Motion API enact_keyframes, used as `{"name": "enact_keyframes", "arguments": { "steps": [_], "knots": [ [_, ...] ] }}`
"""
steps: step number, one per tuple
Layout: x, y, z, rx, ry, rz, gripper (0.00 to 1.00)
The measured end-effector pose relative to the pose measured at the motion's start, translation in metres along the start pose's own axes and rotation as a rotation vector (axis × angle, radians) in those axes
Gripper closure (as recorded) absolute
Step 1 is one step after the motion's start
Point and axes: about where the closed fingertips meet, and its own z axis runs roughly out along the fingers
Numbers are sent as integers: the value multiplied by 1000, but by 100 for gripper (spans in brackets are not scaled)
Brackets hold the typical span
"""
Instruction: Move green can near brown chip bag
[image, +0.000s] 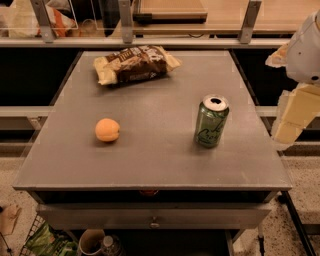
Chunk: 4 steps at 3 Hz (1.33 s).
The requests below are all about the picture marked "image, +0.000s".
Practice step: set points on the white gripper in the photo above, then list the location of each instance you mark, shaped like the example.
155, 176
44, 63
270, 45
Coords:
304, 55

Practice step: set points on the green soda can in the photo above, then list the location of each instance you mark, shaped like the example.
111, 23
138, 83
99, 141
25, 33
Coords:
212, 115

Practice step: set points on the brown chip bag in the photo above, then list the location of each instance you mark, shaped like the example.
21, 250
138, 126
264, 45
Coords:
134, 64

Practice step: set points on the orange white bag behind glass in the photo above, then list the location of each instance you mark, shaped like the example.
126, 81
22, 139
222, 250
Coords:
28, 18

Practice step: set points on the green snack bag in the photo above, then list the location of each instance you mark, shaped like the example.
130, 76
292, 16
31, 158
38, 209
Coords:
48, 242

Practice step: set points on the wooden tray on shelf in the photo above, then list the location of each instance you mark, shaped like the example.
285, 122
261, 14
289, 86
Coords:
169, 11

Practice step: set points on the orange fruit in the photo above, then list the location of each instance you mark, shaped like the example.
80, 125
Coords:
107, 130

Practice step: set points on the plastic bottle with cap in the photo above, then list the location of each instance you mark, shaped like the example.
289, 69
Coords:
111, 246

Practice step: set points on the paper cup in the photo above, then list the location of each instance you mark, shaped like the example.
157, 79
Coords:
90, 242

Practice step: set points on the grey drawer with knob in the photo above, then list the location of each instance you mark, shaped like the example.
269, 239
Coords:
109, 216

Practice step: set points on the metal glass rail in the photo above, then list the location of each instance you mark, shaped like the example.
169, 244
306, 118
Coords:
229, 24

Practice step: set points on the wire basket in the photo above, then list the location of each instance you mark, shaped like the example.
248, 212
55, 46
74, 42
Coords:
36, 224

